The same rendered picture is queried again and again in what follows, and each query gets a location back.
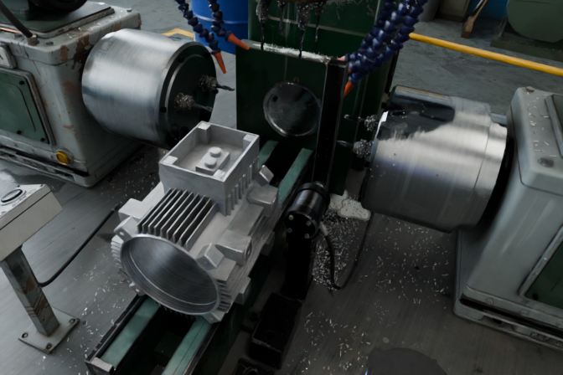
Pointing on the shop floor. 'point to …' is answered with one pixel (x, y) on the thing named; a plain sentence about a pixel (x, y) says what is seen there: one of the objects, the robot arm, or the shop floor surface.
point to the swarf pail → (431, 7)
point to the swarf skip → (534, 11)
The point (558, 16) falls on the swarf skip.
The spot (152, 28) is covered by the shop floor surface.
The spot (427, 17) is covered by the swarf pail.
